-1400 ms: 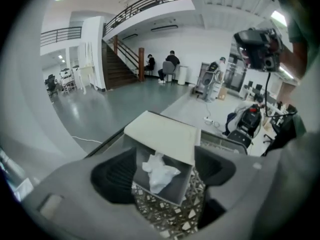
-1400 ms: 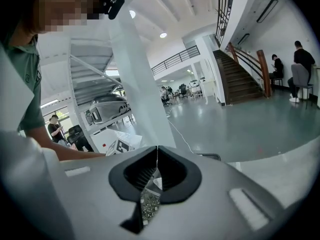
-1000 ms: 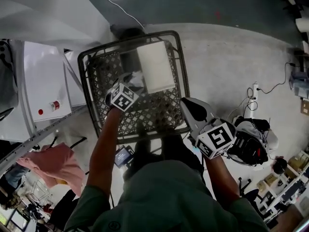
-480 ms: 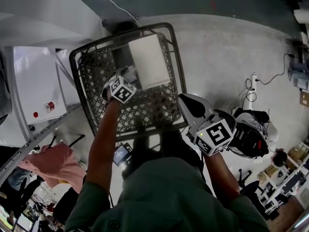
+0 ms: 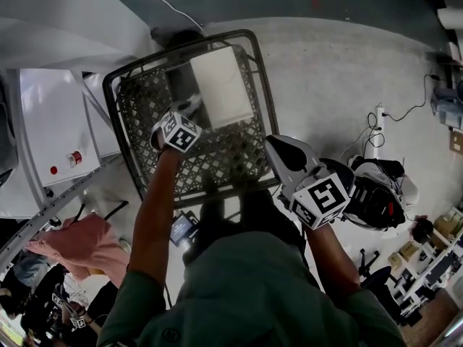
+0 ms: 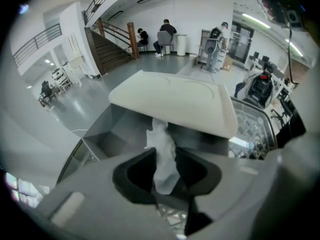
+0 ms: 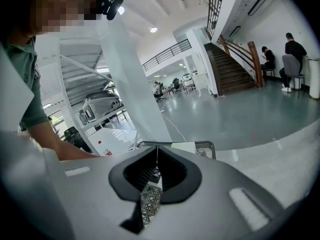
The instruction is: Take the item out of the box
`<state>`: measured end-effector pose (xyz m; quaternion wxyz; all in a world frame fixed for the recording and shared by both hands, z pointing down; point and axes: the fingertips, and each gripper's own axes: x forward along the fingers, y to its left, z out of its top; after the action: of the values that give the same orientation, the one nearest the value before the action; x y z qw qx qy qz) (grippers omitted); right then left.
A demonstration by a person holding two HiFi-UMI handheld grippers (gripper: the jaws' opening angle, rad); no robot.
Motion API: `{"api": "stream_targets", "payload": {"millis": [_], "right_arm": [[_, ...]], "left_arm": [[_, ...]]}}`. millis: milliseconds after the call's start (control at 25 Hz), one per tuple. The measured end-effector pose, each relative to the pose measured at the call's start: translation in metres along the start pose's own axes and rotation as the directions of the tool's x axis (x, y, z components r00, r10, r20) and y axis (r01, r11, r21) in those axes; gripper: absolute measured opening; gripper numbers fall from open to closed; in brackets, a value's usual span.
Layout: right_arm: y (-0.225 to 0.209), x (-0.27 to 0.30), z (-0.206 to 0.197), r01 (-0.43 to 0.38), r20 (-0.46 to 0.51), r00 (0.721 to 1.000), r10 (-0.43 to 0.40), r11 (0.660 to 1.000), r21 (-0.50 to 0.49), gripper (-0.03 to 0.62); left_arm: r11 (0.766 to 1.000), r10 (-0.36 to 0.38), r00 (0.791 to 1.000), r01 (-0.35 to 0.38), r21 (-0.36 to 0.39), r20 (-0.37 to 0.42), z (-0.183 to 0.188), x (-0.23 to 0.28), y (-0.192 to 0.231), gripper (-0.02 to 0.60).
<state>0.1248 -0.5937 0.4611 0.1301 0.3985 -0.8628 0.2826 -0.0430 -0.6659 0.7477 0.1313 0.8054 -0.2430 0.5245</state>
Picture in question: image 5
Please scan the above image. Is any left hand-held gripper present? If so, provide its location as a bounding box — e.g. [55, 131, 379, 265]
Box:
[151, 110, 203, 154]

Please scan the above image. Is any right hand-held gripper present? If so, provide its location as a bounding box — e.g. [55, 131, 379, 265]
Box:
[264, 134, 351, 230]

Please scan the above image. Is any person's right forearm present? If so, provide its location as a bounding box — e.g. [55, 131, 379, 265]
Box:
[305, 222, 362, 296]

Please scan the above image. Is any person's left forearm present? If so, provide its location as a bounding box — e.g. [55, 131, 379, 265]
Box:
[128, 146, 182, 281]

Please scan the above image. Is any white rectangular box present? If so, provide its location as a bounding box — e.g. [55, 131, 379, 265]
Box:
[189, 46, 254, 130]

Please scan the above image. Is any brown cardboard box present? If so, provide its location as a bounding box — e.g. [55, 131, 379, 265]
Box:
[449, 130, 463, 155]

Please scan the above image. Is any brown wicker glass-top table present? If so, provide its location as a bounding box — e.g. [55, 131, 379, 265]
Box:
[102, 29, 281, 209]

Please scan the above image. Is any black chest-mounted screen device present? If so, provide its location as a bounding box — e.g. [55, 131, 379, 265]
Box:
[169, 211, 200, 247]

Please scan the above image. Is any red and white tape roll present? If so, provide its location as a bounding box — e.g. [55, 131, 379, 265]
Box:
[65, 150, 84, 168]

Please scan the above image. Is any person's green shirt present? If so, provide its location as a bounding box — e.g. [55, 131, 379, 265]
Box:
[97, 229, 407, 347]

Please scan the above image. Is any pink quilted blanket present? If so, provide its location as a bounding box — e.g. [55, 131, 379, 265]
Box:
[27, 213, 131, 288]

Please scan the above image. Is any black office chair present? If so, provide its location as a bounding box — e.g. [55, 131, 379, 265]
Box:
[357, 249, 403, 325]

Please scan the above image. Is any grey shelf unit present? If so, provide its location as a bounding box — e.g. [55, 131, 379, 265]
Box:
[430, 87, 463, 128]

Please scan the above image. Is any thin white cable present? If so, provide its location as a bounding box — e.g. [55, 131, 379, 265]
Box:
[111, 0, 205, 36]

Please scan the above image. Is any black floor cable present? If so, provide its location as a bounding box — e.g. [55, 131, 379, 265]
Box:
[383, 73, 441, 122]

